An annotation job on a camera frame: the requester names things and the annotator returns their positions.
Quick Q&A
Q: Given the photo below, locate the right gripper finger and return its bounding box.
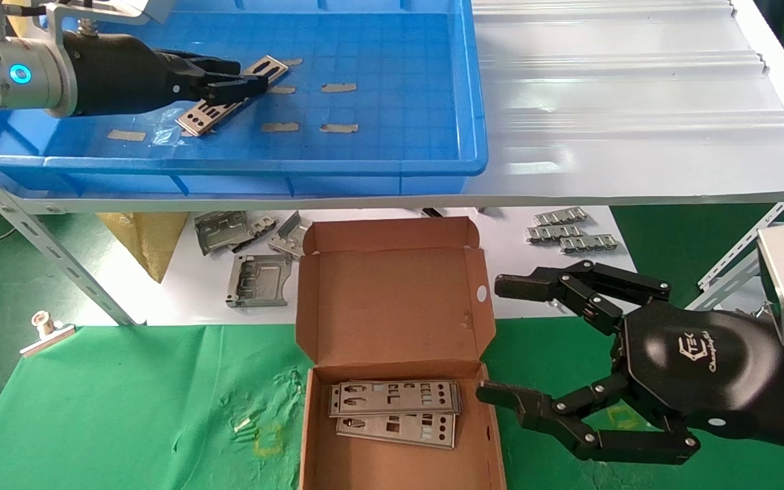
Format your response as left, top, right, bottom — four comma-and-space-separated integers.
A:
494, 260, 673, 336

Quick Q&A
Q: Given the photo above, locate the grey perforated angle bar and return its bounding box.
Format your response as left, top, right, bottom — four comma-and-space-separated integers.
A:
0, 146, 137, 326

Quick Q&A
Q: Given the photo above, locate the white perforated angle bar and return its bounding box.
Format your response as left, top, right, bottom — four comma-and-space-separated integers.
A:
688, 193, 784, 312

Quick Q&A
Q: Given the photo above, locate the yellow woven bag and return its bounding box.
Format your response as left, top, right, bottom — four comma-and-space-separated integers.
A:
96, 212, 190, 283

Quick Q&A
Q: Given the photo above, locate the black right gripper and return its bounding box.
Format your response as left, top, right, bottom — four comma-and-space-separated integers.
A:
476, 301, 784, 466

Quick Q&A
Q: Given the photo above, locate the white shelf board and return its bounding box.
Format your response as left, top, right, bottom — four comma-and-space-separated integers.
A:
96, 208, 636, 326

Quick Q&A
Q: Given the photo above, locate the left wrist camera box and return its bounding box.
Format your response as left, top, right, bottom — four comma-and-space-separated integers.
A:
44, 0, 176, 48

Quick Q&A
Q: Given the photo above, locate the green table cloth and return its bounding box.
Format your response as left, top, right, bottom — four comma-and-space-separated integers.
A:
0, 316, 784, 490

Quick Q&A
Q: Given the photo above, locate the brown cardboard box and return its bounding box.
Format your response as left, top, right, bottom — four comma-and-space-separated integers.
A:
295, 216, 507, 490

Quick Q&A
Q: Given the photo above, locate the silver metal IO shield plate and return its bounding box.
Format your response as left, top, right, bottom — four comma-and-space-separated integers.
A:
176, 54, 290, 137
328, 380, 463, 418
336, 412, 457, 451

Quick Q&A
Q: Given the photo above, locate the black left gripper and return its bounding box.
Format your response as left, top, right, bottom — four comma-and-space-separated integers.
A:
62, 31, 270, 118

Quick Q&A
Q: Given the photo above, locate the blue plastic tray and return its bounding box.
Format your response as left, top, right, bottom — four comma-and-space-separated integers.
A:
0, 0, 489, 198

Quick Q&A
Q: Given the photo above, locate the silver notched metal strip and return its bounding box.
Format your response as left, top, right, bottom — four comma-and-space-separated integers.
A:
526, 225, 585, 243
559, 234, 619, 255
534, 207, 588, 227

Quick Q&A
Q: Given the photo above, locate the silver metal binder clip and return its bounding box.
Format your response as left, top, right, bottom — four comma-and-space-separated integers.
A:
19, 311, 76, 359

